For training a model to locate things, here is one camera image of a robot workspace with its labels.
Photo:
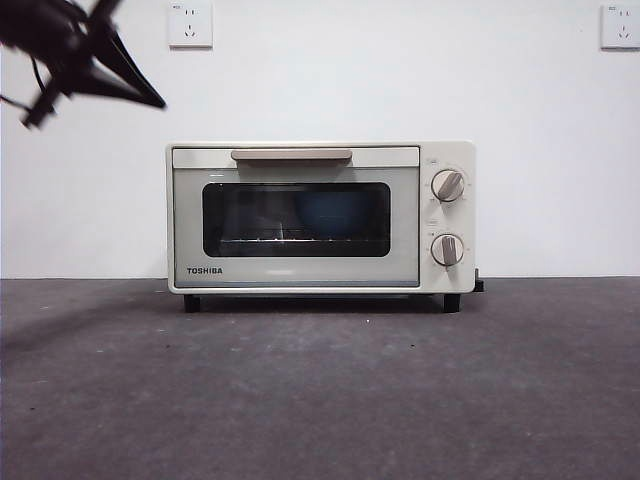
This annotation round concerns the blue ribbed bowl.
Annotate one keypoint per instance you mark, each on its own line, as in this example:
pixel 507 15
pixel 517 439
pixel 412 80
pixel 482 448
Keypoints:
pixel 330 215

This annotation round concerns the white wall socket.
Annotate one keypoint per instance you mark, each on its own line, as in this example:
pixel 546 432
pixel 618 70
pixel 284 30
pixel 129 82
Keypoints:
pixel 190 26
pixel 622 27

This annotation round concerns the black oven foot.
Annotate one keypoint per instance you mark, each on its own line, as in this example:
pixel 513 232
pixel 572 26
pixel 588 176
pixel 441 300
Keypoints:
pixel 192 303
pixel 452 303

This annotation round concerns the cream oven knob beige grip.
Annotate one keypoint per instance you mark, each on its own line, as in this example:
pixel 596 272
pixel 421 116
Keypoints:
pixel 447 186
pixel 447 250

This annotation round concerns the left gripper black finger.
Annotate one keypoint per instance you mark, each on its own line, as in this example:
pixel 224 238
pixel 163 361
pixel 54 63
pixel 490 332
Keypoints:
pixel 120 62
pixel 107 89

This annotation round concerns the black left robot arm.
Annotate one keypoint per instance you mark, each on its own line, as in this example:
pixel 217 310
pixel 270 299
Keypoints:
pixel 50 30

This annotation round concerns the cream Toshiba toaster oven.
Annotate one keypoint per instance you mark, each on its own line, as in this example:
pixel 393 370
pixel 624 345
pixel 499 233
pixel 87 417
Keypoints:
pixel 447 220

